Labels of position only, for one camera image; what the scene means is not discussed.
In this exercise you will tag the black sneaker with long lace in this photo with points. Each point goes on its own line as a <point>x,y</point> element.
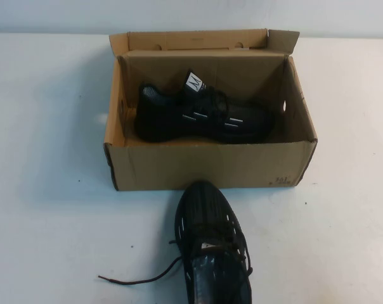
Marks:
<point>207,215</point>

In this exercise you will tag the brown cardboard shoe box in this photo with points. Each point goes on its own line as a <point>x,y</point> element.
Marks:
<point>210,164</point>

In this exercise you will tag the black sneaker with white label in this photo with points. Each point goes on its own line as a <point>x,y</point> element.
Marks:
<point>166,123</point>

